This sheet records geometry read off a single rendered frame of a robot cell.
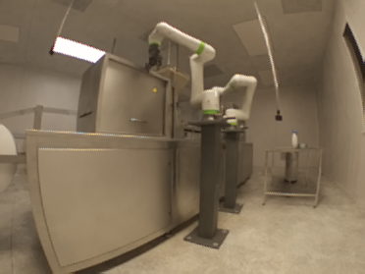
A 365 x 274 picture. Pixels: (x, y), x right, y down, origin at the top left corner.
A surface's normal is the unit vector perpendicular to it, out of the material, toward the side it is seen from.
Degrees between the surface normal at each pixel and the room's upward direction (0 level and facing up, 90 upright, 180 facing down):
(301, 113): 90
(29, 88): 90
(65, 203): 90
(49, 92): 90
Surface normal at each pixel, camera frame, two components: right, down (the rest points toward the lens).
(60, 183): 0.80, -0.02
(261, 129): -0.59, -0.04
